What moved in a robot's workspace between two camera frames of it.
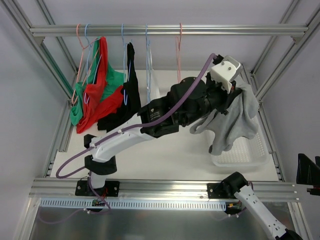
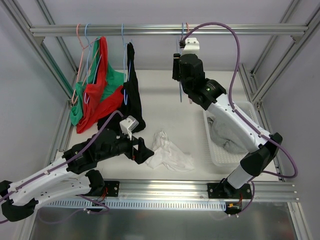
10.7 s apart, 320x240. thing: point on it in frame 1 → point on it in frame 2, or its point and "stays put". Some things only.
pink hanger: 81,61 stays put
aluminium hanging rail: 261,30 stays put
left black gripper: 225,101 → 136,150
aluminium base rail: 62,189 stays put
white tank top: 153,89 → 170,155
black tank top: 131,104 stays put
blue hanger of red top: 90,45 stays put
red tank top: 99,100 stays put
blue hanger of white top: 148,66 → 180,53
